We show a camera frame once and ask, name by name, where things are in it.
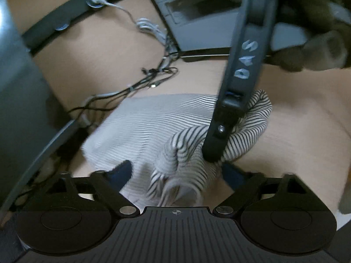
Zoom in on black cable bundle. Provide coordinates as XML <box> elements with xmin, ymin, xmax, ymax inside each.
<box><xmin>67</xmin><ymin>40</ymin><xmax>181</xmax><ymax>119</ymax></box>

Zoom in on dark computer monitor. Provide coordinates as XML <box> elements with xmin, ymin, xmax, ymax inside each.
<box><xmin>0</xmin><ymin>0</ymin><xmax>83</xmax><ymax>217</ymax></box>

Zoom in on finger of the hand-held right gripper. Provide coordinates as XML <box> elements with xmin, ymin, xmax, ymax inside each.
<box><xmin>201</xmin><ymin>99</ymin><xmax>246</xmax><ymax>163</ymax></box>

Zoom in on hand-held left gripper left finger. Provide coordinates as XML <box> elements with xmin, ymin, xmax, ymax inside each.
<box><xmin>48</xmin><ymin>160</ymin><xmax>139</xmax><ymax>219</ymax></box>

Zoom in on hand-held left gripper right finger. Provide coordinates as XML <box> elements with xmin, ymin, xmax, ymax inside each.
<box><xmin>213</xmin><ymin>161</ymin><xmax>312</xmax><ymax>219</ymax></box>

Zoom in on black power strip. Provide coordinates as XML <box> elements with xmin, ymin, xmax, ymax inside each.
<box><xmin>22</xmin><ymin>0</ymin><xmax>135</xmax><ymax>54</ymax></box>

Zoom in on grey cable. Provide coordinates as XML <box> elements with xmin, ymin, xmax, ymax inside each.
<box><xmin>80</xmin><ymin>91</ymin><xmax>133</xmax><ymax>128</ymax></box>

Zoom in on striped grey sweater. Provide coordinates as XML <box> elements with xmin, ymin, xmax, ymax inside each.
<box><xmin>82</xmin><ymin>89</ymin><xmax>273</xmax><ymax>208</ymax></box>

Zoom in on grey laptop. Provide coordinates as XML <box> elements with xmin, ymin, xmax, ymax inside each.
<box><xmin>138</xmin><ymin>0</ymin><xmax>311</xmax><ymax>62</ymax></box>

